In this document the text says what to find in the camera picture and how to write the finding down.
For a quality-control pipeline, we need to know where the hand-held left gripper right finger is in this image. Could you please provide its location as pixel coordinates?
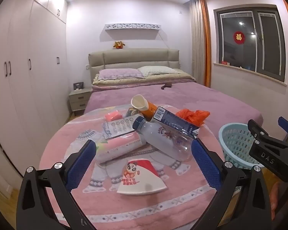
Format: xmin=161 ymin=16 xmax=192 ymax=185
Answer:
xmin=191 ymin=138 xmax=271 ymax=230

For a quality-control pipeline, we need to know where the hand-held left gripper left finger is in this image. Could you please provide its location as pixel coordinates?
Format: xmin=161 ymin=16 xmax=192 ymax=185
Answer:
xmin=16 ymin=139 xmax=98 ymax=230

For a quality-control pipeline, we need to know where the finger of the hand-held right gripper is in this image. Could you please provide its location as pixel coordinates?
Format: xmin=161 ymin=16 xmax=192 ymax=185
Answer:
xmin=248 ymin=119 xmax=282 ymax=166
xmin=278 ymin=117 xmax=288 ymax=144

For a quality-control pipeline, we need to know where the teal plastic basket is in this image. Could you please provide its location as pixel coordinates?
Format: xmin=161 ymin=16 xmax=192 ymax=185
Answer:
xmin=218 ymin=123 xmax=267 ymax=169

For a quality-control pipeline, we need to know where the pink and white roll package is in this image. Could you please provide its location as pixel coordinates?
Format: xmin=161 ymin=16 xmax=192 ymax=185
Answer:
xmin=95 ymin=132 xmax=147 ymax=164

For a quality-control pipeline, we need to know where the clear plastic bottle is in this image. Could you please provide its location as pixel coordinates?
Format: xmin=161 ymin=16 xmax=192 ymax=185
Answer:
xmin=132 ymin=116 xmax=198 ymax=162

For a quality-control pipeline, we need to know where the orange plastic bag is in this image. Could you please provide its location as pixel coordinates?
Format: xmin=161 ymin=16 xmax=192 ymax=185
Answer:
xmin=176 ymin=108 xmax=211 ymax=127

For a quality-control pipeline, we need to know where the printed box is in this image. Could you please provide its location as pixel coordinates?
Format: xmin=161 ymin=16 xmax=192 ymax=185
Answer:
xmin=101 ymin=114 xmax=141 ymax=140

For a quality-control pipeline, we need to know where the pink packet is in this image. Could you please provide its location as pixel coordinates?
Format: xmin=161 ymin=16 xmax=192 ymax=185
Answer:
xmin=105 ymin=111 xmax=123 ymax=122

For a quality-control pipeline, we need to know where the dark blue carton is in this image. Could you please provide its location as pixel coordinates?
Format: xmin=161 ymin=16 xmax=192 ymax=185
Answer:
xmin=151 ymin=106 xmax=200 ymax=138

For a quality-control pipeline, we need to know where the panda paper cup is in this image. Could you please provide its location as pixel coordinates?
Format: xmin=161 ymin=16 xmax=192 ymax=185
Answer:
xmin=116 ymin=159 xmax=168 ymax=196

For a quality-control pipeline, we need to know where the orange paper cup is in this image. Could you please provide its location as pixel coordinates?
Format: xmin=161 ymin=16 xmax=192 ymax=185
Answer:
xmin=131 ymin=94 xmax=159 ymax=121

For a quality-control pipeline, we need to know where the pink elephant printed blanket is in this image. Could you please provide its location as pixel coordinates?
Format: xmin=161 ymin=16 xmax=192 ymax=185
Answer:
xmin=38 ymin=104 xmax=233 ymax=230

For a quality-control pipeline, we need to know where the white windowsill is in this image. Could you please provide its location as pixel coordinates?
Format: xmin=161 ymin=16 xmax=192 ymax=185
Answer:
xmin=213 ymin=62 xmax=288 ymax=87

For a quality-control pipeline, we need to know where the purple bedspread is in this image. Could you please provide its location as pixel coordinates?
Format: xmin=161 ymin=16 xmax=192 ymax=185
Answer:
xmin=84 ymin=83 xmax=263 ymax=130

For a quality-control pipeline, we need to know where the grey nightstand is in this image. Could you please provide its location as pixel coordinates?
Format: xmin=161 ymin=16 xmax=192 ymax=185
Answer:
xmin=69 ymin=87 xmax=93 ymax=117

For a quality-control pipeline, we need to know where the dark framed window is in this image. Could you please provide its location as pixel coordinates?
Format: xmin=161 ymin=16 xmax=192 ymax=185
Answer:
xmin=213 ymin=4 xmax=286 ymax=82

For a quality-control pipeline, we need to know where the red round window decoration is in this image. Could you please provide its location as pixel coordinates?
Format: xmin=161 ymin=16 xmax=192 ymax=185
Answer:
xmin=233 ymin=31 xmax=246 ymax=45

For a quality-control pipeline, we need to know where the purple pillow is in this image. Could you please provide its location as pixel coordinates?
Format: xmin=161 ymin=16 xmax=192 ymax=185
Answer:
xmin=98 ymin=68 xmax=145 ymax=81

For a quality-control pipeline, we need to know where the white wardrobe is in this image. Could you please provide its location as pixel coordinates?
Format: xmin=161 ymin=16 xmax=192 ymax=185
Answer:
xmin=0 ymin=0 xmax=71 ymax=173

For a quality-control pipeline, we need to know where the white pillow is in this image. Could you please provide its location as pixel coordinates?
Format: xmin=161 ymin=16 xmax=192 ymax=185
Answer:
xmin=137 ymin=66 xmax=180 ymax=76

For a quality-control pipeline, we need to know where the beige and orange curtain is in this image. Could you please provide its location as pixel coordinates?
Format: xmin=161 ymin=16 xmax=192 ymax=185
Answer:
xmin=189 ymin=0 xmax=212 ymax=88

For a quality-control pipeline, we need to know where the beige upholstered headboard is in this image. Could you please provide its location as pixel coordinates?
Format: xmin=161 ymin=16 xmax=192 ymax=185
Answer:
xmin=88 ymin=48 xmax=180 ymax=82

